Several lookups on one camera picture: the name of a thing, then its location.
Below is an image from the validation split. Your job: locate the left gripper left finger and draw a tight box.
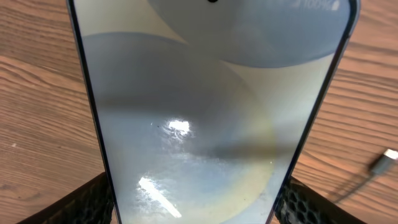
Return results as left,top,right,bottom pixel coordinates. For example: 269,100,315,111
18,173,114,224

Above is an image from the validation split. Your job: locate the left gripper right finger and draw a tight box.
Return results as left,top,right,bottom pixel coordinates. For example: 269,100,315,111
275,177,365,224

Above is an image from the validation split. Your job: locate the black USB charging cable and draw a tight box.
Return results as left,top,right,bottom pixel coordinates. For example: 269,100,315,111
326,148,398,205

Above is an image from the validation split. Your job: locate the blue Galaxy smartphone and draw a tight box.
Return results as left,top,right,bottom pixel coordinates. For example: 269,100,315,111
67,0,360,223

